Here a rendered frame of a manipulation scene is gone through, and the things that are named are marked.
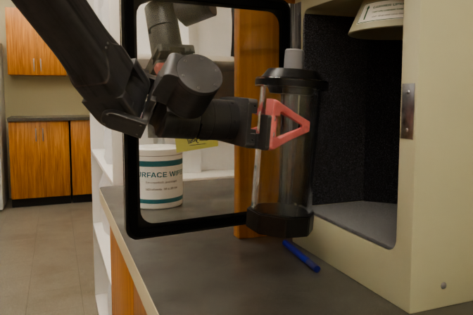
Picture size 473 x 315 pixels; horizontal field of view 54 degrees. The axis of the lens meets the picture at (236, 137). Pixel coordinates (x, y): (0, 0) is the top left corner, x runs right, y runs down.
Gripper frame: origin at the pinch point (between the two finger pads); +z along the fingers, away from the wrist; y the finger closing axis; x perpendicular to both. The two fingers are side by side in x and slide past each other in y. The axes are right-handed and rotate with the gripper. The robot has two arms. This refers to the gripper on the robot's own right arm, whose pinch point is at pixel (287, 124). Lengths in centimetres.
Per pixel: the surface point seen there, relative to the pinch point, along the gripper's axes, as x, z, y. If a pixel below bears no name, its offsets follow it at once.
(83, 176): 90, 30, 483
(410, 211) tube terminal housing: 9.4, 9.1, -16.7
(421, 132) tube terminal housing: -0.6, 9.1, -17.0
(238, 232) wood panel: 22.4, 3.3, 20.6
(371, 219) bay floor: 14.8, 17.0, -1.1
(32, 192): 108, -21, 486
